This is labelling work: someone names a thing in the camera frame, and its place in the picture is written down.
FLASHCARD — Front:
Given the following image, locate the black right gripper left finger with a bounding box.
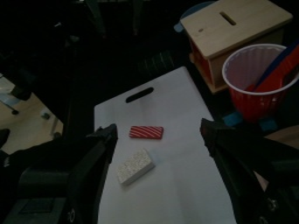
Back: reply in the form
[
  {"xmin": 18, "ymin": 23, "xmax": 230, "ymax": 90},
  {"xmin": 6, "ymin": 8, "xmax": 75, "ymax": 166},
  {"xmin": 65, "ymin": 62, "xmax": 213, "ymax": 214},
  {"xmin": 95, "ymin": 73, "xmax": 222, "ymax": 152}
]
[{"xmin": 63, "ymin": 123, "xmax": 119, "ymax": 224}]

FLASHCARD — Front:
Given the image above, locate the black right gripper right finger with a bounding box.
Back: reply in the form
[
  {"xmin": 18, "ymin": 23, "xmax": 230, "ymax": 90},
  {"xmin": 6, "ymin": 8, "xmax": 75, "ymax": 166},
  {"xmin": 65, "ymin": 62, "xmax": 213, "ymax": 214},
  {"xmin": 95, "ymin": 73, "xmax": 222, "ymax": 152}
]
[{"xmin": 199, "ymin": 117, "xmax": 283, "ymax": 224}]

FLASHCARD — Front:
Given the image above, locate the red striped salmon toy slice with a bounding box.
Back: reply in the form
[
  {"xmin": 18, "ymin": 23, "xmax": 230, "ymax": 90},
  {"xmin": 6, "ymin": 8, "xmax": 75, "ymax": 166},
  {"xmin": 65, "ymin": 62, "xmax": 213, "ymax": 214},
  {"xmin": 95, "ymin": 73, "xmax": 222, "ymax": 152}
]
[{"xmin": 129, "ymin": 125, "xmax": 165, "ymax": 140}]

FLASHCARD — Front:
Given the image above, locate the small blue toy piece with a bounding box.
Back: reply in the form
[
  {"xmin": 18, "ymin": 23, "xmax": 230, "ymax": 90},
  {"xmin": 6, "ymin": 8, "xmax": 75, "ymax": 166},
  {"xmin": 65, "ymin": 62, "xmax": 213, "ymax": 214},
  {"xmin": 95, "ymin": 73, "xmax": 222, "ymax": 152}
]
[{"xmin": 222, "ymin": 111, "xmax": 279, "ymax": 132}]

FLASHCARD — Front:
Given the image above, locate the wooden box with slot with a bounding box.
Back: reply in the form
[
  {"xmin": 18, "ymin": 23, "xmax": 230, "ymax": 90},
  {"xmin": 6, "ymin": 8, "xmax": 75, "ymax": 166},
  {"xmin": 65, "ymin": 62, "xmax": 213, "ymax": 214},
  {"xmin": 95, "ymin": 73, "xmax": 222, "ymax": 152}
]
[{"xmin": 179, "ymin": 0, "xmax": 296, "ymax": 95}]

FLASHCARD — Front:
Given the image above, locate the red plastic cup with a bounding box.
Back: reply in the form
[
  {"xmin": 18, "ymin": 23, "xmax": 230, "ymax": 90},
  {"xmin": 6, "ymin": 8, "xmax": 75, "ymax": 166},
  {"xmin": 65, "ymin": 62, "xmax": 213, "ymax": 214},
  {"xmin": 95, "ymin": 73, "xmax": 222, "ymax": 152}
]
[{"xmin": 221, "ymin": 43, "xmax": 299, "ymax": 123}]

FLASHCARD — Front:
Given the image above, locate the light blue round plate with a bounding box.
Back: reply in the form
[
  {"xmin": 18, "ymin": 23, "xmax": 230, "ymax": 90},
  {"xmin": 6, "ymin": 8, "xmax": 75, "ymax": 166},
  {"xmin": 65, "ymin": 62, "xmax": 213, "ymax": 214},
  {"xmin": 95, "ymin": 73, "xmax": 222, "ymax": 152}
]
[{"xmin": 173, "ymin": 0, "xmax": 218, "ymax": 33}]

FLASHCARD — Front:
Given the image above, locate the white toy rice block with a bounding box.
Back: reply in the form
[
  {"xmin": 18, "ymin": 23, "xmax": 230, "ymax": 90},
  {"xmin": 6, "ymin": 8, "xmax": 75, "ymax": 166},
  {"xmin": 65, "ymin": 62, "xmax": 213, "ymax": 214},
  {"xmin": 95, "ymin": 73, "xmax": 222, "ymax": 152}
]
[{"xmin": 117, "ymin": 147, "xmax": 157, "ymax": 186}]

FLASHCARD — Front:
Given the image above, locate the black office chair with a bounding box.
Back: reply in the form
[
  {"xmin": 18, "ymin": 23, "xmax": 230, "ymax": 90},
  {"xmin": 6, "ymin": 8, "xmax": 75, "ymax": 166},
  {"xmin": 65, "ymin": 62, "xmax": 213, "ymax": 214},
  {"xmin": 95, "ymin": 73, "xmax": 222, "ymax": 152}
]
[{"xmin": 0, "ymin": 66, "xmax": 38, "ymax": 116}]

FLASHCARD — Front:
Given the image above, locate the white plastic cutting board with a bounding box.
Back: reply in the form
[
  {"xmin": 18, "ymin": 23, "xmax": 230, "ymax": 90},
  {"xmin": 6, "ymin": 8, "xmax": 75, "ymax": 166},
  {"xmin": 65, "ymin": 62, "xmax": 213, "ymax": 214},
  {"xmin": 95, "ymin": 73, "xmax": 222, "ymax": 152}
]
[{"xmin": 93, "ymin": 66, "xmax": 239, "ymax": 224}]

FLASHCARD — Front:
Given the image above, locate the blue toy utensil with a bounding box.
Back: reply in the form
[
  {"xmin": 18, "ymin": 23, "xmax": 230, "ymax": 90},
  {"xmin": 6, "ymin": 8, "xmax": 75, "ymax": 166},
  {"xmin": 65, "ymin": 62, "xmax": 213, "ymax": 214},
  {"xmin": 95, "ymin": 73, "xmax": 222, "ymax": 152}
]
[{"xmin": 253, "ymin": 39, "xmax": 299, "ymax": 91}]

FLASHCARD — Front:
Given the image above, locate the red toy utensil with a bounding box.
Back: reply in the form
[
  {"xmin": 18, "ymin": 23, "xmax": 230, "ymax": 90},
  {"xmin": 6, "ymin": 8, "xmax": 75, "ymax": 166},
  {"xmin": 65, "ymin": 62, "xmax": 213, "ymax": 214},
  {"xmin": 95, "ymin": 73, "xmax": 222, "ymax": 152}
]
[{"xmin": 245, "ymin": 45, "xmax": 299, "ymax": 93}]

